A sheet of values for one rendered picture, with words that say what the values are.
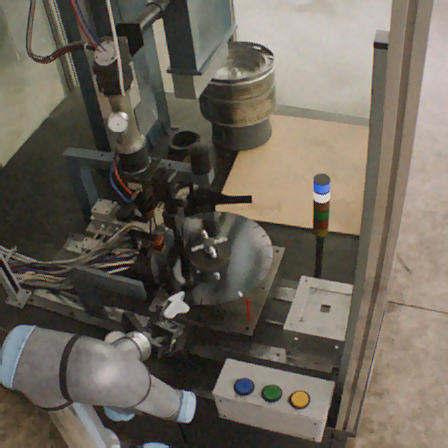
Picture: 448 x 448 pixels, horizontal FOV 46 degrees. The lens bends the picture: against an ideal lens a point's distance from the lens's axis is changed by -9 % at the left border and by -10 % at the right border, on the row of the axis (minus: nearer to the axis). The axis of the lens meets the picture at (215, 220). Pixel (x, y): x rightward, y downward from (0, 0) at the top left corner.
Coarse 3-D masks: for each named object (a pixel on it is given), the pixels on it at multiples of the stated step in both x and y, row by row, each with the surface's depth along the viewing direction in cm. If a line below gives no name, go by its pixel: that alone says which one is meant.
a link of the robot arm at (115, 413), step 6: (108, 408) 122; (114, 408) 122; (120, 408) 122; (126, 408) 121; (132, 408) 121; (108, 414) 123; (114, 414) 122; (120, 414) 122; (126, 414) 123; (132, 414) 124; (138, 414) 122; (120, 420) 123; (126, 420) 123
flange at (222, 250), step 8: (200, 248) 155; (216, 248) 153; (224, 248) 154; (192, 256) 154; (200, 256) 153; (208, 256) 152; (216, 256) 153; (224, 256) 152; (200, 264) 151; (208, 264) 151; (216, 264) 151; (224, 264) 151
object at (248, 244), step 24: (192, 216) 166; (216, 216) 165; (240, 216) 164; (168, 240) 160; (192, 240) 159; (240, 240) 157; (264, 240) 156; (168, 264) 154; (192, 264) 153; (240, 264) 151; (264, 264) 150; (168, 288) 148; (192, 288) 147; (216, 288) 146; (240, 288) 146
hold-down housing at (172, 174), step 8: (160, 168) 132; (168, 168) 134; (152, 176) 133; (160, 176) 133; (168, 176) 132; (176, 176) 134; (152, 184) 135; (160, 184) 134; (168, 184) 132; (160, 192) 136; (168, 192) 134; (176, 192) 136; (168, 208) 140; (176, 208) 141; (168, 216) 142; (176, 216) 141; (168, 224) 144; (176, 224) 142
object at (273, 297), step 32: (128, 96) 124; (128, 160) 134; (160, 160) 139; (128, 192) 143; (64, 256) 187; (96, 288) 176; (128, 288) 147; (256, 288) 158; (288, 288) 168; (96, 320) 167; (192, 320) 152; (224, 320) 151; (256, 320) 150; (192, 352) 156; (224, 352) 155; (256, 352) 153
